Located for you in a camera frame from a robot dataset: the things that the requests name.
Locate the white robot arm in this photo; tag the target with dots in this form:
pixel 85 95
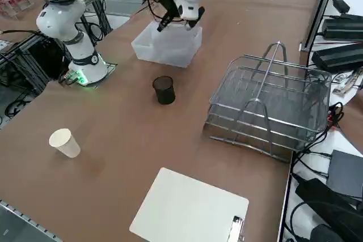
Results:
pixel 61 18

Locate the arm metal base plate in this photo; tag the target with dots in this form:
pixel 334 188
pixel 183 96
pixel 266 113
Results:
pixel 109 67

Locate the white clipboard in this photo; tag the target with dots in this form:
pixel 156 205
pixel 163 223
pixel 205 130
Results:
pixel 187 202

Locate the black box under table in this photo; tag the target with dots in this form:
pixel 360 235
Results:
pixel 48 60

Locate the small black power adapter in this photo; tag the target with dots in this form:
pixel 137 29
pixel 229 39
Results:
pixel 341 5

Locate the aluminium frame post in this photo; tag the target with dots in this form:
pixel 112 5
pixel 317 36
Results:
pixel 323 6

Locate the long black power brick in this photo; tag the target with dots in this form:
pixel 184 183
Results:
pixel 337 55
pixel 343 26

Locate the grey flat box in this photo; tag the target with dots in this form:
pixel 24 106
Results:
pixel 346 174

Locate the white paper cup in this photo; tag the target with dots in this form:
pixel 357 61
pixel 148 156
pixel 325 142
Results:
pixel 65 144

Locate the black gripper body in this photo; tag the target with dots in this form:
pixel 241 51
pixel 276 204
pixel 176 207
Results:
pixel 170 2

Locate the metal mesh file organizer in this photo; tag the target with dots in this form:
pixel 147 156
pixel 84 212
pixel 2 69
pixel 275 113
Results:
pixel 269 108

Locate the black mesh pen holder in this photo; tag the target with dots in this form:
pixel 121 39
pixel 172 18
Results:
pixel 164 91

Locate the translucent plastic box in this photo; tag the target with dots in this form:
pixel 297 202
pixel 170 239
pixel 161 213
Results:
pixel 167 52

